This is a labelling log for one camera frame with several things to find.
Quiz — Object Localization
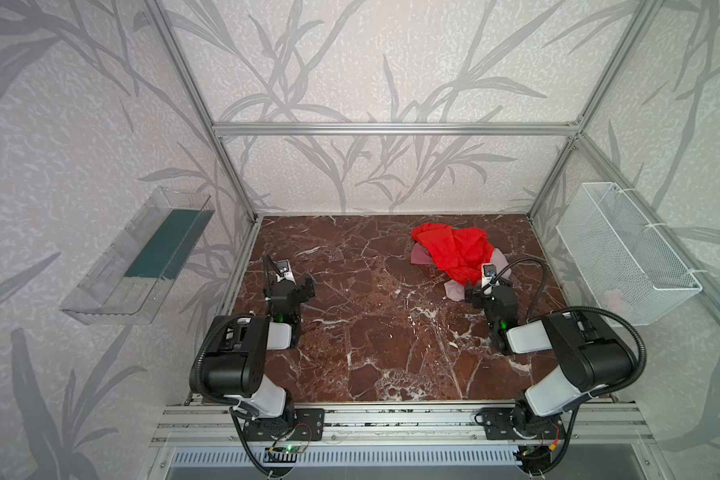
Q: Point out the pink item in basket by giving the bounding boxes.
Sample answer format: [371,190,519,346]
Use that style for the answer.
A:
[601,289,631,316]

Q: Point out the aluminium cage frame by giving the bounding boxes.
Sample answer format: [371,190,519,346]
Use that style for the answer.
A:
[143,0,720,349]

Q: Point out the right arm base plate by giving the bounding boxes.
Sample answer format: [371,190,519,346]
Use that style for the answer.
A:
[473,407,566,443]

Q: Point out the clear plastic wall bin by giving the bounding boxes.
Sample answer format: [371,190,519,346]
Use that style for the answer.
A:
[60,187,215,326]

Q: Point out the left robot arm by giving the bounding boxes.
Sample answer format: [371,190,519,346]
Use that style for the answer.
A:
[189,275,315,430]

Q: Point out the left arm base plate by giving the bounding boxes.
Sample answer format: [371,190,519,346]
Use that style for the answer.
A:
[243,407,326,441]

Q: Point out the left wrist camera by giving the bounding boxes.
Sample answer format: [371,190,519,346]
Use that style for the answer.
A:
[274,260,295,283]

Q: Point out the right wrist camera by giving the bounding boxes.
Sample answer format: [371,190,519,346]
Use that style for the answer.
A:
[480,263,498,289]

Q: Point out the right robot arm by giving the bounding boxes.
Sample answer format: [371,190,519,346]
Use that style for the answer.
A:
[465,284,647,430]

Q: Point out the white wire mesh basket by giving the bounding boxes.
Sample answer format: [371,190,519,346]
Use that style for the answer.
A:
[557,182,702,326]

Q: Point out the light pink cloth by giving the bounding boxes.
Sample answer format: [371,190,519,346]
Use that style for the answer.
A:
[410,242,508,302]

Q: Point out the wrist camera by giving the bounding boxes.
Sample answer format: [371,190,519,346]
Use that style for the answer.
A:
[480,263,498,289]
[274,260,295,283]

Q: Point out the red cloth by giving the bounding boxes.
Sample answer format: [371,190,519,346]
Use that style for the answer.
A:
[411,223,495,286]

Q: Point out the aluminium front rail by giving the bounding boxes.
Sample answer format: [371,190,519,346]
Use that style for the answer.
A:
[149,401,656,447]

